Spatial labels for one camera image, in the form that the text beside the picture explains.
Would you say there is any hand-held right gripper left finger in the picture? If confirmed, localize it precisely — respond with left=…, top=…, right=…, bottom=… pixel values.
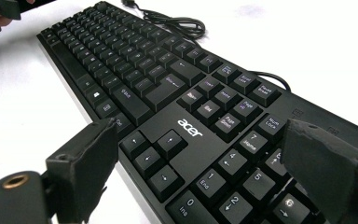
left=45, top=117, right=119, bottom=224

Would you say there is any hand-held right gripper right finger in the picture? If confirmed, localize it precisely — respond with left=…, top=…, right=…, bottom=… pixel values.
left=281, top=118, right=358, bottom=224

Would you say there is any black computer keyboard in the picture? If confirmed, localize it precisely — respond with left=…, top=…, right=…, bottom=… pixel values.
left=36, top=0, right=358, bottom=224

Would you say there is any black keyboard cable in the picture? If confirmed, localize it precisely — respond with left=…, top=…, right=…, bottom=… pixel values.
left=120, top=0, right=292, bottom=93

